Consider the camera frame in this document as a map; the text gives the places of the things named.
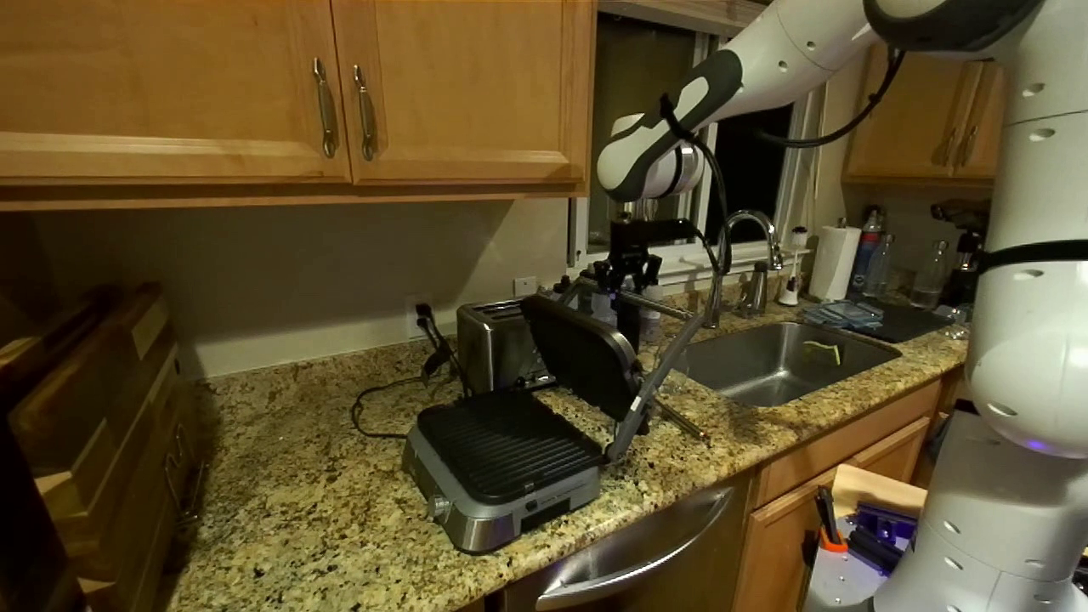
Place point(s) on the chrome kitchen faucet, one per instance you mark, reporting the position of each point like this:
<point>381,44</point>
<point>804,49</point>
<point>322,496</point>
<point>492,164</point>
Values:
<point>773,231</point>

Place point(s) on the white wall outlet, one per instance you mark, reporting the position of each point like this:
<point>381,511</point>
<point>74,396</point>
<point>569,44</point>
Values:
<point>530,283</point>

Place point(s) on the stainless steel toaster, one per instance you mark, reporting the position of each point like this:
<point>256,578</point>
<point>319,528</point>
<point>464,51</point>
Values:
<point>494,343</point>

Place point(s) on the black steel sandwich maker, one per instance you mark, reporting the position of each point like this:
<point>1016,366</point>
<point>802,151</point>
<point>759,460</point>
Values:
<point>498,448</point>

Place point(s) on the wooden upper cabinet door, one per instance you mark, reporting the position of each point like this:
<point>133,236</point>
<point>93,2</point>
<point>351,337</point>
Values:
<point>158,79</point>
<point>464,79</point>

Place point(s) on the dark wooden knife block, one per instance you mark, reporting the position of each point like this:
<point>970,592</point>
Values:
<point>113,431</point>

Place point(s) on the black countertop appliance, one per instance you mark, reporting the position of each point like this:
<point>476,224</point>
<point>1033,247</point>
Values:
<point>961,256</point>

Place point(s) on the white framed kitchen window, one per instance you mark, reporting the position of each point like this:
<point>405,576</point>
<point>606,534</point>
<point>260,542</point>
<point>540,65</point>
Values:
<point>634,112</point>

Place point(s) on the wooden corner upper cabinet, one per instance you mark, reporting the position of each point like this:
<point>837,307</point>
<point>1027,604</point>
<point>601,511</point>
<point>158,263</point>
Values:
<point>923,122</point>

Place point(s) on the wooden sink base cabinet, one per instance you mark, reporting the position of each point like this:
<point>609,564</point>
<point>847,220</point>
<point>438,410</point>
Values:
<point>785,545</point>

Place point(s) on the stainless steel sink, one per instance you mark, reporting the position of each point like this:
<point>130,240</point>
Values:
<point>785,363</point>

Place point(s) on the long metal utensil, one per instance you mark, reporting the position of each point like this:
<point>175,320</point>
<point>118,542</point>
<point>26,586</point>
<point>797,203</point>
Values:
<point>684,424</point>

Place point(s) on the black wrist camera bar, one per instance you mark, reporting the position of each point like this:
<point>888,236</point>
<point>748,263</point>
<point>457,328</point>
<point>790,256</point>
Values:
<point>652,231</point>

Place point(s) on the stainless steel dishwasher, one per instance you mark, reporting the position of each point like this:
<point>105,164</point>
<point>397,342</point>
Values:
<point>634,564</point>

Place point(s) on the white soap bottle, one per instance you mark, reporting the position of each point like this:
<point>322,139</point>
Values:
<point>795,272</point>

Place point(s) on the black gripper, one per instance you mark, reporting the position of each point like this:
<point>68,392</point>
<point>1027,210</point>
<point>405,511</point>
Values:
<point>638,263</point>

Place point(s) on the blue bottle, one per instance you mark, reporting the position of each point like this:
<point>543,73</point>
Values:
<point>870,261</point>

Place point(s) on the white paper towel roll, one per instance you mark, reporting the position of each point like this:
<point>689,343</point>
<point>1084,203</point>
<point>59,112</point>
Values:
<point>834,263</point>

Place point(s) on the blue purple object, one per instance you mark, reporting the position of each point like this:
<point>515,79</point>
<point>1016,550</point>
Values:
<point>887,534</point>

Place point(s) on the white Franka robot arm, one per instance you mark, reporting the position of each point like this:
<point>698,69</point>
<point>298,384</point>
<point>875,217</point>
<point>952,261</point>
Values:
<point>1021,342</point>

